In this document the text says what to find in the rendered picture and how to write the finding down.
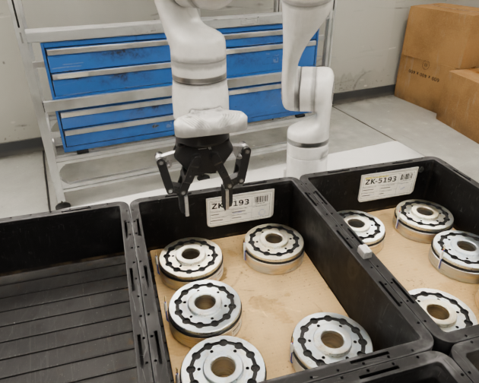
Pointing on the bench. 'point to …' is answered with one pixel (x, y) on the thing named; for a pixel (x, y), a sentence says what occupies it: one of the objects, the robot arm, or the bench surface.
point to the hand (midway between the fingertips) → (205, 202)
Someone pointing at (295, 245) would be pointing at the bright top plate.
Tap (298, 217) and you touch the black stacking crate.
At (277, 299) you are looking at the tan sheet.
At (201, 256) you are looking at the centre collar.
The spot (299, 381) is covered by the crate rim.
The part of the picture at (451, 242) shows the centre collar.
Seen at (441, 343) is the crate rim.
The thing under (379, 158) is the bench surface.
